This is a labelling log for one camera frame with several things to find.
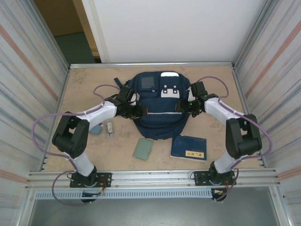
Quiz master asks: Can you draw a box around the blue book yellow label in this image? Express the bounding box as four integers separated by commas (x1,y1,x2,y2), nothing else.
170,134,207,163

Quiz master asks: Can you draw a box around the aluminium mounting rail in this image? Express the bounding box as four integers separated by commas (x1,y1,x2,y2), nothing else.
27,168,282,189

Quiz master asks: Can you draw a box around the green-grey cloth pouch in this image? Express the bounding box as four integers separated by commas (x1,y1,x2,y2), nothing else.
132,138,153,161

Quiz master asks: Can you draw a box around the navy blue backpack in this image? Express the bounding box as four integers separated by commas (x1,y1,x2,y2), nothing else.
114,72,196,142

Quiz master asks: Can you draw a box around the aluminium table edge bar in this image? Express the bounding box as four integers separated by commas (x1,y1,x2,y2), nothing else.
69,61,237,70

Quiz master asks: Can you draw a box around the light blue pouch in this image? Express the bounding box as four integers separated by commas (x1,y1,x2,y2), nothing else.
90,123,104,135

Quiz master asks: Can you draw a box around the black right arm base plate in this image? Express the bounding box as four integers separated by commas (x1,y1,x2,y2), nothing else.
192,170,236,186

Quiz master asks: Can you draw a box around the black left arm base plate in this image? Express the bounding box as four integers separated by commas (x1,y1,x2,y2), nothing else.
70,172,112,188

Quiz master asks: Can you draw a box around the grey slotted cable duct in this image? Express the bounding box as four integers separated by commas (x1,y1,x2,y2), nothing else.
34,189,214,200

